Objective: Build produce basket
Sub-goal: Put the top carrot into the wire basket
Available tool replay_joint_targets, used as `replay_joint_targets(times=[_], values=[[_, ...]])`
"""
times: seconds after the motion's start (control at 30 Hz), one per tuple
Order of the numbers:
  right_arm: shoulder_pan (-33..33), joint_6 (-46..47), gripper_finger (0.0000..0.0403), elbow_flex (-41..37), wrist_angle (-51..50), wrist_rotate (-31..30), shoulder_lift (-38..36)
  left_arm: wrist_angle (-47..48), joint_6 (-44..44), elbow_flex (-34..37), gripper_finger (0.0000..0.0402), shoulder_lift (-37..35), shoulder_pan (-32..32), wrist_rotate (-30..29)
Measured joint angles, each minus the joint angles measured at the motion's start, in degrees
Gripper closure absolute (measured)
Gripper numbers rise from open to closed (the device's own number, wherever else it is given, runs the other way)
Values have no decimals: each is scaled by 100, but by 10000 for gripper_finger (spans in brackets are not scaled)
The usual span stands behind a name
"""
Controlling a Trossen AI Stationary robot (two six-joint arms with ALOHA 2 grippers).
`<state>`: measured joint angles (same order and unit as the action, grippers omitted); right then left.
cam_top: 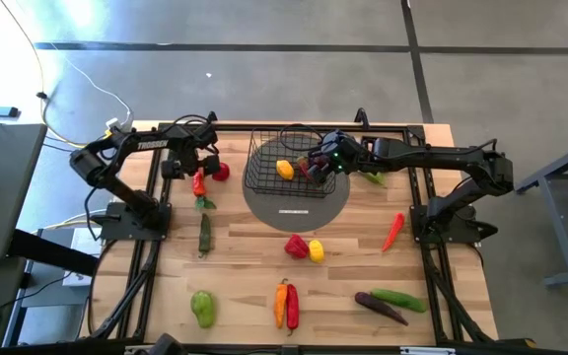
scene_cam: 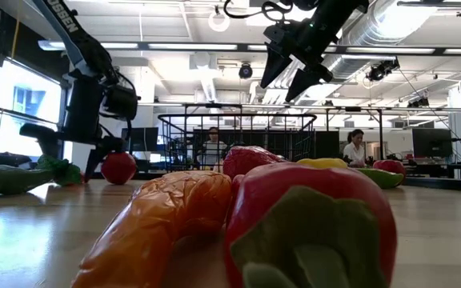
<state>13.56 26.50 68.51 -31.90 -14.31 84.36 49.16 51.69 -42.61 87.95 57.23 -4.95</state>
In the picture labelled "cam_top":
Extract dark green long pepper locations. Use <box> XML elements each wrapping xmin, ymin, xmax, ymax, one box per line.
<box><xmin>197</xmin><ymin>212</ymin><xmax>213</xmax><ymax>258</ymax></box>

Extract light green bell pepper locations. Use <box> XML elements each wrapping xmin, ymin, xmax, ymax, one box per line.
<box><xmin>189</xmin><ymin>290</ymin><xmax>216</xmax><ymax>329</ymax></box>

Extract yellow lemon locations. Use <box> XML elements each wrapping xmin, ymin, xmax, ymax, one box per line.
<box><xmin>275</xmin><ymin>159</ymin><xmax>296</xmax><ymax>181</ymax></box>

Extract grey metal table frame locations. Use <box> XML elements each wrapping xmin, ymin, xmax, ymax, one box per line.
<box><xmin>513</xmin><ymin>133</ymin><xmax>568</xmax><ymax>288</ymax></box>

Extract black rounded object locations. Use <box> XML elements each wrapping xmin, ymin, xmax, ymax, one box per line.
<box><xmin>146</xmin><ymin>332</ymin><xmax>187</xmax><ymax>355</ymax></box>

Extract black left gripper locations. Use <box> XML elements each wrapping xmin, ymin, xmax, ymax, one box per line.
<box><xmin>161</xmin><ymin>132</ymin><xmax>222</xmax><ymax>179</ymax></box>

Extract red chili pepper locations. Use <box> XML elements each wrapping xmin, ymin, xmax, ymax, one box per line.
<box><xmin>381</xmin><ymin>212</ymin><xmax>406</xmax><ymax>253</ymax></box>

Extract yellow floor cable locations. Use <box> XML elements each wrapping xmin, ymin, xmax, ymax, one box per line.
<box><xmin>0</xmin><ymin>0</ymin><xmax>117</xmax><ymax>149</ymax></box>

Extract yellow bell pepper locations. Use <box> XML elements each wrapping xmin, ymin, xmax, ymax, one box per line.
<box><xmin>308</xmin><ymin>239</ymin><xmax>325</xmax><ymax>264</ymax></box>

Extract black aluminium table frame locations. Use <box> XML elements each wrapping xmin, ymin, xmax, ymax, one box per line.
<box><xmin>86</xmin><ymin>120</ymin><xmax>495</xmax><ymax>346</ymax></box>

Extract green cucumber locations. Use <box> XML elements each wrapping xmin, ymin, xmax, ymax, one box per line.
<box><xmin>370</xmin><ymin>288</ymin><xmax>428</xmax><ymax>314</ymax></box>

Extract black wire basket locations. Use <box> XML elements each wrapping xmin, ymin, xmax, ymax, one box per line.
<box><xmin>243</xmin><ymin>128</ymin><xmax>338</xmax><ymax>199</ymax></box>

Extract red bell pepper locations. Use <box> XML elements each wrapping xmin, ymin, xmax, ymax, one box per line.
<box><xmin>284</xmin><ymin>234</ymin><xmax>310</xmax><ymax>260</ymax></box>

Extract bright green chili pepper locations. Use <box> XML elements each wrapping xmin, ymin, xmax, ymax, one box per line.
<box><xmin>361</xmin><ymin>171</ymin><xmax>387</xmax><ymax>187</ymax></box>

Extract red pepper with green leaves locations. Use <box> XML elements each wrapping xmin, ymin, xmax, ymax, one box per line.
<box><xmin>192</xmin><ymin>169</ymin><xmax>218</xmax><ymax>211</ymax></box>

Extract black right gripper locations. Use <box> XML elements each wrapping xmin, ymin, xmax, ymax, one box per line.
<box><xmin>308</xmin><ymin>130</ymin><xmax>364</xmax><ymax>187</ymax></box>

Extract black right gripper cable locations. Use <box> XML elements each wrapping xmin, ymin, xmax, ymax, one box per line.
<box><xmin>278</xmin><ymin>122</ymin><xmax>325</xmax><ymax>153</ymax></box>

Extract red long pepper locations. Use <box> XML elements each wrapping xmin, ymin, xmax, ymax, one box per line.
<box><xmin>286</xmin><ymin>283</ymin><xmax>301</xmax><ymax>336</ymax></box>

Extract grey round mat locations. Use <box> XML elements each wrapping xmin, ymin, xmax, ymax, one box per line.
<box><xmin>242</xmin><ymin>137</ymin><xmax>352</xmax><ymax>234</ymax></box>

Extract white floor cable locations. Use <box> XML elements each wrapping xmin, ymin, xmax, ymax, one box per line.
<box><xmin>49</xmin><ymin>43</ymin><xmax>135</xmax><ymax>129</ymax></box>

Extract orange long pepper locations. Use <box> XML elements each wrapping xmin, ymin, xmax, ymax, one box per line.
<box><xmin>273</xmin><ymin>278</ymin><xmax>289</xmax><ymax>330</ymax></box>

